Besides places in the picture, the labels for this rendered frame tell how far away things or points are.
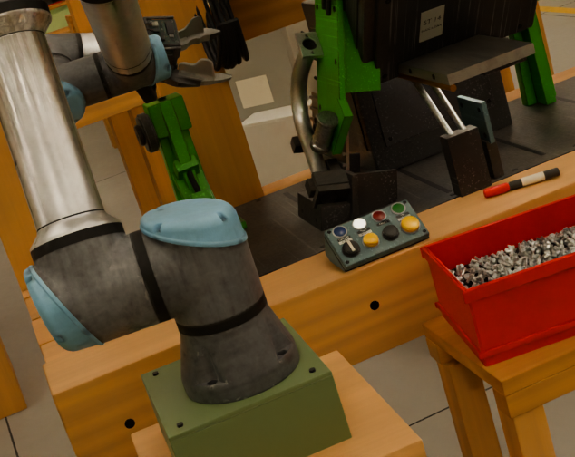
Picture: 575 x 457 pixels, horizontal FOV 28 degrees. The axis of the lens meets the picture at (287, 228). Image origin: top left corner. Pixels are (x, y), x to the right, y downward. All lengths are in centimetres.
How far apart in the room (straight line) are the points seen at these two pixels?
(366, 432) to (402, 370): 201
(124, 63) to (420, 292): 59
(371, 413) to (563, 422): 157
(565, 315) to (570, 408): 144
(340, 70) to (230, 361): 73
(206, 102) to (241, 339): 98
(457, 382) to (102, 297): 66
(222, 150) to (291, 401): 101
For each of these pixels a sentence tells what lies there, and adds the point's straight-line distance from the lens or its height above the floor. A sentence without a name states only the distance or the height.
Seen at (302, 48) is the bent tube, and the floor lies 120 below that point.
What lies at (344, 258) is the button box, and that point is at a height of 92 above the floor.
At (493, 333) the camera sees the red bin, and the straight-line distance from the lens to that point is 160.
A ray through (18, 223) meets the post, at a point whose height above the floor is 101.
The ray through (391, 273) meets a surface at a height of 87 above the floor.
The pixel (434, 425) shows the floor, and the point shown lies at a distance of 312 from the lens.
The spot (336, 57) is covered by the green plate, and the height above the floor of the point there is 118.
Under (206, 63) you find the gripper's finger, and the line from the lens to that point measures 193.
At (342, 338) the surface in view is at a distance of 180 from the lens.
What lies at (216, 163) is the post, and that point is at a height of 99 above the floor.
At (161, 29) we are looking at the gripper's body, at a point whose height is 131.
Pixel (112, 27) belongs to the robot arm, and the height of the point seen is 137.
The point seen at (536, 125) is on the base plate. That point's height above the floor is 90.
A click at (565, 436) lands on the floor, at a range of 295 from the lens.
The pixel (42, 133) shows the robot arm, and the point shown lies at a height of 131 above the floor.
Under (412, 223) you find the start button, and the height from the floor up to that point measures 93.
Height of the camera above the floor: 155
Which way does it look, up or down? 18 degrees down
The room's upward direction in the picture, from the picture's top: 17 degrees counter-clockwise
